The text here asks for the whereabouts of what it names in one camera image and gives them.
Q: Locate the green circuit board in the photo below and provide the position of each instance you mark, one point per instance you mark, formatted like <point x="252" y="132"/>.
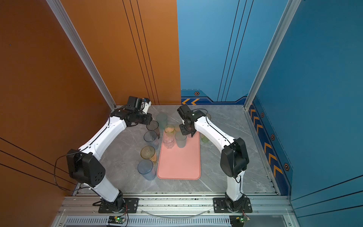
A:
<point x="116" y="220"/>
<point x="239" y="221"/>

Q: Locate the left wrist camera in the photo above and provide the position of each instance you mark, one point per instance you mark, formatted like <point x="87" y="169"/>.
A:
<point x="146" y="104"/>

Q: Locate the tall blue glass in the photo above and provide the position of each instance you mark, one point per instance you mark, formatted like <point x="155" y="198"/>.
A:
<point x="146" y="169"/>

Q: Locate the tall green glass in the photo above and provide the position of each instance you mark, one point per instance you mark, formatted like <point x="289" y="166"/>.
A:
<point x="203" y="138"/>

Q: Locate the yellow-green short glass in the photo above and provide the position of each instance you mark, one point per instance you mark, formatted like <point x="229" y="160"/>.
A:
<point x="177" y="127"/>

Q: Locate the left aluminium corner post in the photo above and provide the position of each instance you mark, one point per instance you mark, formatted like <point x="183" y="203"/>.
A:
<point x="72" y="34"/>

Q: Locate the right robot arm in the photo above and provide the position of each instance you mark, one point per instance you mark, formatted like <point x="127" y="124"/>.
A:
<point x="234" y="156"/>

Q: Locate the clear short glass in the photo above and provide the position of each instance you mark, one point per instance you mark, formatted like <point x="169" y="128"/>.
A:
<point x="169" y="140"/>

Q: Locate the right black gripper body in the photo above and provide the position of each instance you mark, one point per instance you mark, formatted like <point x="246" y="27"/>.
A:
<point x="185" y="129"/>

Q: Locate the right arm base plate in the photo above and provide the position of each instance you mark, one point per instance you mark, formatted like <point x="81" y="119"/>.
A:
<point x="226" y="205"/>

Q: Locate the right aluminium corner post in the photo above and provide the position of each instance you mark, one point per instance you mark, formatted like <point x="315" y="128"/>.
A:
<point x="283" y="25"/>

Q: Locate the amber orange glass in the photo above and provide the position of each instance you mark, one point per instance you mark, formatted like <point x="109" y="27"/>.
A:
<point x="149" y="152"/>

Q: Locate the aluminium front rail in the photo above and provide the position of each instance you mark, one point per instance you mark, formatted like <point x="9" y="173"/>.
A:
<point x="176" y="210"/>

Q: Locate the pink plastic tray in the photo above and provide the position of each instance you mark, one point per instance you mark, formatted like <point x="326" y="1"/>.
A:
<point x="180" y="163"/>

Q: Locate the right green circuit board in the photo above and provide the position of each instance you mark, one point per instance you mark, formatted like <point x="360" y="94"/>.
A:
<point x="239" y="221"/>

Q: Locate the left green circuit board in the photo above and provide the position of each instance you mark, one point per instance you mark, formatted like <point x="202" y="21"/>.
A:
<point x="116" y="220"/>

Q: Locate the small green glass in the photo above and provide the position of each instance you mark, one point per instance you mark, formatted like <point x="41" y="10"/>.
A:
<point x="169" y="129"/>

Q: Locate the smoky grey glass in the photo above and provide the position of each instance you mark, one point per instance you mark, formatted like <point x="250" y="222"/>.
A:
<point x="154" y="126"/>

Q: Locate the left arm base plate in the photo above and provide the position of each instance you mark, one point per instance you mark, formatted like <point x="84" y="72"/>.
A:
<point x="129" y="205"/>

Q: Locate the blue short glass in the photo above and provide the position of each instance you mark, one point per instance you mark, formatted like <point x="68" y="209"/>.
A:
<point x="151" y="138"/>

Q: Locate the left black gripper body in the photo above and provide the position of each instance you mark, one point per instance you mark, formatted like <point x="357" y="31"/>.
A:
<point x="142" y="118"/>

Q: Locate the aluminium corner post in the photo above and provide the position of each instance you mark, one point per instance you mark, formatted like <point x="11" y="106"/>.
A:
<point x="283" y="25"/>
<point x="72" y="34"/>

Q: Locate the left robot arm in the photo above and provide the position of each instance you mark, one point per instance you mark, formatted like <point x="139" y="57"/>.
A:
<point x="84" y="164"/>

